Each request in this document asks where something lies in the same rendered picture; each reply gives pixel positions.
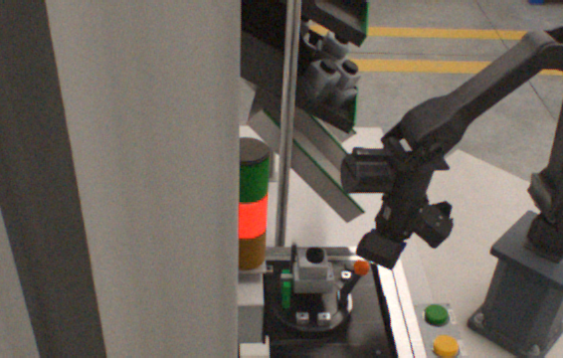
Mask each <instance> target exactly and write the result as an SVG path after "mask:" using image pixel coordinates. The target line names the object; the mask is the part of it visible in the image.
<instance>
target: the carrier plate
mask: <svg viewBox="0 0 563 358"><path fill-rule="evenodd" d="M328 262H329V263H331V264H332V270H333V276H334V277H335V278H336V279H338V280H339V281H341V277H340V274H341V272H342V271H346V270H345V267H344V265H345V264H350V265H353V266H354V265H355V263H356V262H357V261H328ZM365 262H367V263H368V266H369V271H368V272H367V273H366V274H365V275H362V276H361V277H360V278H359V280H358V281H357V284H356V285H355V287H354V288H353V289H352V291H351V292H350V293H351V295H352V299H353V308H352V315H351V319H350V321H349V323H348V325H347V326H346V327H345V328H344V329H343V330H341V331H339V332H338V333H336V334H334V335H332V336H329V337H325V338H320V339H306V338H300V337H297V336H294V335H291V334H289V333H287V332H285V331H284V330H282V329H281V328H279V327H278V326H277V325H276V324H275V323H274V321H273V320H272V318H271V314H270V309H269V304H270V294H271V291H272V289H273V287H274V286H275V284H276V282H277V281H278V280H280V279H282V271H283V270H284V269H289V268H290V261H266V266H273V274H272V275H266V277H267V297H268V313H267V334H266V335H268V337H269V348H270V358H391V354H390V350H389V345H388V340H387V335H386V331H385V326H384V322H383V317H382V312H381V307H380V303H379V298H378V294H377V289H376V284H375V279H374V274H372V270H371V266H370V262H368V261H365ZM341 282H343V284H345V283H346V281H341Z"/></svg>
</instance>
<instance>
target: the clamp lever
mask: <svg viewBox="0 0 563 358"><path fill-rule="evenodd" d="M344 267H345V270H346V271H349V272H352V274H351V275H350V277H349V278H348V280H347V281H346V283H345V285H344V287H342V288H341V289H340V290H339V295H340V297H344V298H347V297H348V295H349V294H350V292H351V291H352V289H353V288H354V287H355V285H356V284H357V281H358V280H359V278H360V277H361V276H362V275H365V274H366V273H367V272H368V271H369V266H368V263H367V262H365V261H361V260H357V262H356V263H355V265H354V266H353V265H350V264H345V265H344Z"/></svg>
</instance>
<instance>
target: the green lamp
mask: <svg viewBox="0 0 563 358"><path fill-rule="evenodd" d="M269 166H270V156H269V157H268V158H267V160H266V161H265V162H263V163H261V164H258V165H255V166H240V165H239V203H241V204H253V203H257V202H260V201H262V200H263V199H264V198H266V196H267V195H268V191H269Z"/></svg>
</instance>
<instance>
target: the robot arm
mask: <svg viewBox="0 0 563 358"><path fill-rule="evenodd" d="M542 70H558V71H562V72H563V25H558V26H555V27H553V28H550V29H547V30H545V29H533V30H530V31H528V32H526V33H525V34H524V35H523V36H522V38H521V40H520V42H518V43H517V44H515V46H513V47H512V48H511V49H509V50H508V51H507V52H505V53H504V54H503V55H501V56H500V57H499V58H497V59H496V60H494V61H493V62H492V63H490V64H489V65H487V66H485V67H484V68H483V69H481V70H480V71H479V72H478V73H477V74H476V75H475V76H473V77H472V78H471V79H469V80H468V81H467V82H465V83H464V84H463V85H461V86H459V87H458V88H456V89H455V90H453V91H451V92H450V93H448V94H445V95H440V96H435V97H430V98H428V99H427V100H426V101H424V102H422V103H421V104H419V105H417V106H415V107H413V108H412V109H410V110H409V111H408V112H407V113H406V114H405V115H404V116H403V117H402V118H401V120H400V121H398V122H397V123H396V124H395V125H394V126H393V127H392V128H391V130H390V131H388V132H387V133H386V134H385V135H384V136H383V137H382V138H381V139H380V140H381V142H382V144H383V145H384V146H383V148H365V147H353V149H352V152H351V153H348V154H346V156H345V158H343V161H341V165H340V183H341V187H343V189H344V192H345V193H346V194H383V196H382V199H381V201H383V202H382V205H381V208H380V210H379V212H378V213H377V215H376V217H375V220H374V221H376V229H371V230H370V232H368V233H366V234H364V235H363V237H362V238H361V240H360V241H359V243H358V245H357V247H356V250H355V255H356V256H357V257H359V258H361V259H363V260H366V261H368V262H370V263H372V264H376V265H377V266H380V267H382V268H385V269H389V270H391V269H393V268H394V266H395V264H396V263H397V261H398V259H399V257H400V254H401V252H403V250H405V248H406V246H407V244H408V243H407V242H403V241H405V240H408V239H411V237H412V235H413V234H414V233H415V234H416V235H417V236H418V237H420V238H421V239H422V240H423V241H425V242H426V243H427V244H428V246H429V247H431V248H433V249H436V248H437V247H438V246H439V245H440V244H441V243H442V242H443V241H444V240H446V239H447V238H448V237H449V236H450V234H451V231H452V229H453V226H454V224H453V219H454V218H453V217H451V218H450V214H451V211H452V207H453V206H452V205H451V204H450V203H448V202H447V201H444V202H441V203H437V204H435V203H433V204H432V205H430V204H429V200H428V198H429V196H427V194H426V193H427V189H428V186H429V184H430V181H431V178H432V176H434V173H435V171H448V170H450V166H449V165H448V163H447V162H446V159H445V157H444V155H446V154H447V153H448V152H449V151H450V150H451V149H452V148H453V147H454V146H455V145H456V144H457V143H459V142H460V141H461V139H463V137H464V135H465V133H466V131H467V128H468V127H469V125H470V124H471V123H472V122H473V121H474V120H475V119H476V118H478V117H479V116H480V115H482V114H483V113H484V112H486V111H487V110H489V109H490V108H492V107H494V106H495V105H496V104H498V102H499V101H501V100H502V99H503V98H505V97H506V96H507V95H509V94H510V93H511V92H513V91H514V90H516V89H517V88H520V87H521V86H522V85H524V84H525V83H527V82H528V81H529V80H531V79H532V78H533V77H535V76H536V74H538V73H539V72H540V71H542ZM402 139H405V140H406V141H407V143H408V144H409V146H410V147H411V149H412V150H409V151H406V150H405V148H404V146H402V145H401V143H400V142H399V141H400V140H402ZM527 191H528V194H529V195H530V198H531V199H532V201H533V202H534V206H535V207H537V208H538V210H539V211H540V213H539V214H538V215H536V217H535V218H534V219H532V223H531V226H530V229H529V231H528V234H527V239H528V240H527V241H526V242H525V243H524V246H525V247H526V248H528V249H529V250H531V251H532V252H533V253H535V254H537V255H539V256H541V257H543V258H545V259H546V260H549V261H551V262H553V263H555V264H559V263H560V262H561V261H562V260H563V100H562V105H561V109H560V114H559V118H558V123H557V127H556V131H555V137H554V141H553V145H552V150H551V154H550V158H549V164H547V166H546V167H545V168H543V169H542V170H541V171H540V172H538V173H532V174H531V181H530V185H529V187H528V189H527Z"/></svg>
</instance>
